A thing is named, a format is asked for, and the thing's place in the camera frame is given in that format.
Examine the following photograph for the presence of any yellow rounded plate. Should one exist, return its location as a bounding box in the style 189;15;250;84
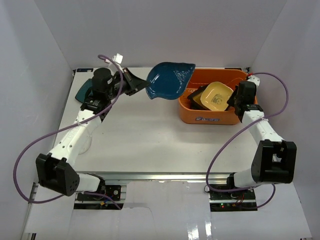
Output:
200;81;233;112

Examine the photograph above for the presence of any dark blue shell plate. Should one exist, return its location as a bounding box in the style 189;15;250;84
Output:
145;62;196;100

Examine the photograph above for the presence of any black and amber square plate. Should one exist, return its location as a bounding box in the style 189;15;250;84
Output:
187;85;209;111

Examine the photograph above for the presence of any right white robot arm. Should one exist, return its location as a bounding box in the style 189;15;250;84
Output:
225;81;297;200

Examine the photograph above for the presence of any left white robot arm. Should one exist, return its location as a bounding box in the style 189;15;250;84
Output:
35;68;150;200

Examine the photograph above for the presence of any orange plastic bin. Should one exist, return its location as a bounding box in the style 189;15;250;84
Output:
178;68;248;125

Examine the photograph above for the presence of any teal square plate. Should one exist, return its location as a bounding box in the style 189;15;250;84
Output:
75;78;93;104

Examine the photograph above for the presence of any blue table label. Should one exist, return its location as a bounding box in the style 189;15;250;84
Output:
76;68;94;73

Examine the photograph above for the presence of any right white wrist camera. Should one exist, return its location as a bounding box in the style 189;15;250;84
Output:
246;73;260;87

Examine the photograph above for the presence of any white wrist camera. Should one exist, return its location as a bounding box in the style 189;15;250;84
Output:
246;73;260;87
112;53;123;65

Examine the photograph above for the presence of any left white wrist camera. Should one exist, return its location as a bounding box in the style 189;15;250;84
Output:
112;53;123;65

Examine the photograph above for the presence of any aluminium table front rail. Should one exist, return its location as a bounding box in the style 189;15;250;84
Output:
74;172;286;181

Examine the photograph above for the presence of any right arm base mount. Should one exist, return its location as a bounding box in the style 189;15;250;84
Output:
203;185;256;202

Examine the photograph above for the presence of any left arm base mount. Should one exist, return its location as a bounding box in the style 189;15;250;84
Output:
73;185;124;210

